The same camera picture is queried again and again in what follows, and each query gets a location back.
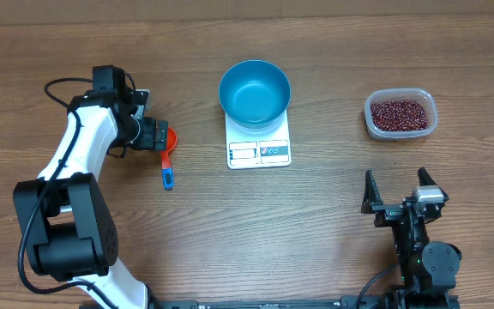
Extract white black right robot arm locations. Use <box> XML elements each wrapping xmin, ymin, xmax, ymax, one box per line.
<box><xmin>355</xmin><ymin>167</ymin><xmax>462</xmax><ymax>308</ymax></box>

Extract red adzuki beans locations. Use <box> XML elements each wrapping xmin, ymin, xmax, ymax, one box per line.
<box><xmin>370</xmin><ymin>100</ymin><xmax>429</xmax><ymax>131</ymax></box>

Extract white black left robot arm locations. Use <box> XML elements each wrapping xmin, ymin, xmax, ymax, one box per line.
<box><xmin>13</xmin><ymin>65</ymin><xmax>177</xmax><ymax>309</ymax></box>

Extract white digital kitchen scale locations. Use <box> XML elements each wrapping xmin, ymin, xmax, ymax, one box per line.
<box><xmin>225</xmin><ymin>112</ymin><xmax>292</xmax><ymax>170</ymax></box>

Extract clear plastic food container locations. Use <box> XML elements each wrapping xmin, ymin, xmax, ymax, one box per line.
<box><xmin>364</xmin><ymin>88</ymin><xmax>439</xmax><ymax>141</ymax></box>

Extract orange measuring scoop blue handle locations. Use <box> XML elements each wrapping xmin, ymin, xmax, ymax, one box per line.
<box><xmin>160</xmin><ymin>127</ymin><xmax>178</xmax><ymax>191</ymax></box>

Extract blue plastic bowl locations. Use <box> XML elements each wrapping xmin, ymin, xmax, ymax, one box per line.
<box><xmin>218</xmin><ymin>59</ymin><xmax>292</xmax><ymax>128</ymax></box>

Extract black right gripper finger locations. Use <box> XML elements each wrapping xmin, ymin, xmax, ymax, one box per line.
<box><xmin>361</xmin><ymin>170</ymin><xmax>383</xmax><ymax>214</ymax></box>
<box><xmin>417</xmin><ymin>167</ymin><xmax>449</xmax><ymax>202</ymax></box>

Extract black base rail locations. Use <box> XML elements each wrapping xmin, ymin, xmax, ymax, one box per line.
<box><xmin>78</xmin><ymin>294</ymin><xmax>461</xmax><ymax>309</ymax></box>

